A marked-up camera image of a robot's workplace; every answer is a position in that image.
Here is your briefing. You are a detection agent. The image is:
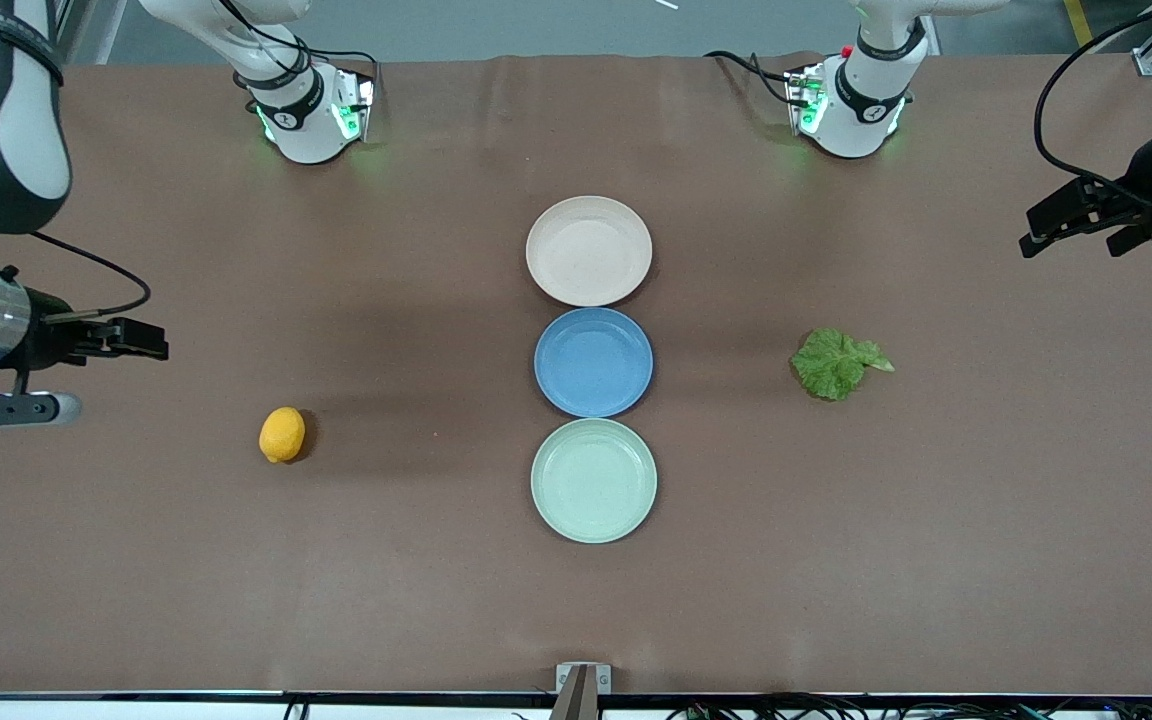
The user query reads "yellow lemon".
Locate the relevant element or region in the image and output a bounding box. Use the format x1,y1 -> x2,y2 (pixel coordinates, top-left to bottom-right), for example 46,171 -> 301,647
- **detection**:
258,406 -> 307,465

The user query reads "green lettuce leaf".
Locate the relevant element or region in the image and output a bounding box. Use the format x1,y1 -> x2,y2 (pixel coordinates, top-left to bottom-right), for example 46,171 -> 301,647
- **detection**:
790,328 -> 896,403

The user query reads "brown table cover sheet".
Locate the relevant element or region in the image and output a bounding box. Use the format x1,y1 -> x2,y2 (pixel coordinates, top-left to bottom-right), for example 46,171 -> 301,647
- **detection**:
0,52 -> 1152,696

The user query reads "blue plate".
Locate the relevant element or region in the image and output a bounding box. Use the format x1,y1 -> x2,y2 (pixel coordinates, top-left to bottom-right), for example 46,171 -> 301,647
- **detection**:
534,307 -> 655,419

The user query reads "beige plate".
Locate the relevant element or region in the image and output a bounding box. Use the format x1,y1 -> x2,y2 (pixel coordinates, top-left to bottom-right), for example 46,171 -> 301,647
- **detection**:
525,195 -> 654,308

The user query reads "pale green plate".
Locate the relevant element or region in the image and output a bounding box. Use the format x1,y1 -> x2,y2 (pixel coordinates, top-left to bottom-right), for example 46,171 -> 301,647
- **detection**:
530,418 -> 658,545

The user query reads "black left base cable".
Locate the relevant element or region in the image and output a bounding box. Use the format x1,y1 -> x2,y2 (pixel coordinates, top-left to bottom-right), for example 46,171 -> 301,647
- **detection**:
704,50 -> 799,107

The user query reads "black base cable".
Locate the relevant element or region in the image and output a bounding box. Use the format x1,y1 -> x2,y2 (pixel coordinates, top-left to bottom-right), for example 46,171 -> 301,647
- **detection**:
704,50 -> 799,107
221,0 -> 380,106

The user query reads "black right base cable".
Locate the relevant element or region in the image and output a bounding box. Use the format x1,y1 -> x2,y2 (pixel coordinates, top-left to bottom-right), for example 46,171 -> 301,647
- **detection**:
221,0 -> 380,106

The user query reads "metal table edge bracket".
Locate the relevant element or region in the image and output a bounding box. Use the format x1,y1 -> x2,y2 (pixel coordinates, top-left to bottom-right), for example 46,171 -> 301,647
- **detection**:
551,662 -> 613,720

